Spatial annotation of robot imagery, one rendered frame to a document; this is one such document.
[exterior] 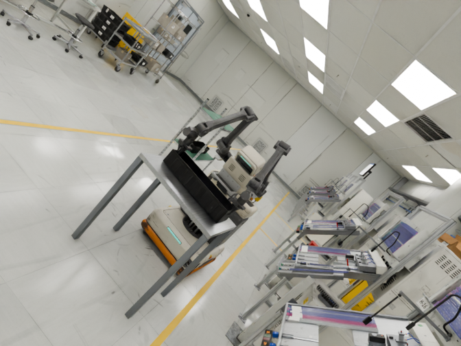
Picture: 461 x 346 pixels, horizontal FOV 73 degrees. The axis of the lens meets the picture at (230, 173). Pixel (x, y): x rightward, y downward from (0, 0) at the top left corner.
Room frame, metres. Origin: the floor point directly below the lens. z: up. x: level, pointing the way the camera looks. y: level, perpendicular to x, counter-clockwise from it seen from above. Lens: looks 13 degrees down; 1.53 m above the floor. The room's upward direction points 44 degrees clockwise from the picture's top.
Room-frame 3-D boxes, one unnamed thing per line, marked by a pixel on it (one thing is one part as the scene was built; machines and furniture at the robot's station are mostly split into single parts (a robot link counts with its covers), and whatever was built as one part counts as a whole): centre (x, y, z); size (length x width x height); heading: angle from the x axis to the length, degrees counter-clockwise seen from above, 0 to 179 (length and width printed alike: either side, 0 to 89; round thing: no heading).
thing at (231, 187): (2.46, -0.03, 0.84); 0.28 x 0.16 x 0.22; 74
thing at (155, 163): (1.99, 0.11, 0.40); 0.70 x 0.45 x 0.80; 74
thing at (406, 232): (2.87, -1.54, 1.52); 0.51 x 0.13 x 0.27; 170
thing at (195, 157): (4.67, 0.64, 0.55); 0.91 x 0.46 x 1.10; 170
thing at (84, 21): (5.06, 3.46, 0.28); 0.54 x 0.52 x 0.57; 103
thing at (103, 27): (7.12, 4.33, 0.38); 0.65 x 0.46 x 0.75; 83
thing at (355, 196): (7.54, -2.44, 0.95); 1.36 x 0.82 x 1.90; 80
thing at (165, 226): (2.74, -0.11, 0.16); 0.67 x 0.64 x 0.25; 164
